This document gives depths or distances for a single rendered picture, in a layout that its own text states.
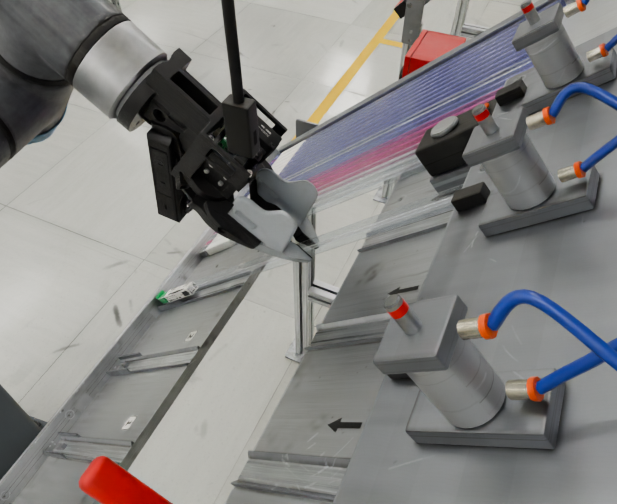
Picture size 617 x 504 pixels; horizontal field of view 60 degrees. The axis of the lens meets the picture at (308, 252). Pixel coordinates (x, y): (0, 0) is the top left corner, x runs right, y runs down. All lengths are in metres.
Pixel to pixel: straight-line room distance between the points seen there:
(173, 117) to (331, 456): 0.31
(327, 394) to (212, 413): 1.13
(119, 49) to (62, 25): 0.04
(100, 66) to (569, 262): 0.38
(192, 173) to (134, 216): 1.51
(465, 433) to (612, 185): 0.13
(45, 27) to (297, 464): 0.37
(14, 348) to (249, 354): 0.67
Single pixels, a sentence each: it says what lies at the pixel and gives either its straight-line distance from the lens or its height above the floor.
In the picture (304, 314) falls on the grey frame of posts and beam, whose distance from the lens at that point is 1.35.
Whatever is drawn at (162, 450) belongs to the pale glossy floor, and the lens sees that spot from 1.47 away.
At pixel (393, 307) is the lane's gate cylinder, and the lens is 0.16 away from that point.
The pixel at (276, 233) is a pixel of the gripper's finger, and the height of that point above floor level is 0.97.
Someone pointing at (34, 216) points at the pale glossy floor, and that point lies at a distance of 2.11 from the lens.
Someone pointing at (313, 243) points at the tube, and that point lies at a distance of 0.51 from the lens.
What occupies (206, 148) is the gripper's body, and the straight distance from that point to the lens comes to 0.45.
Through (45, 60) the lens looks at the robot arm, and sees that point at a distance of 0.52.
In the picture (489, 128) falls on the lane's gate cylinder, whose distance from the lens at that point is 0.24.
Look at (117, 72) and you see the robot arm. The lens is 0.48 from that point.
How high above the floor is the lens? 1.33
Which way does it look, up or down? 49 degrees down
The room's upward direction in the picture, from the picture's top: straight up
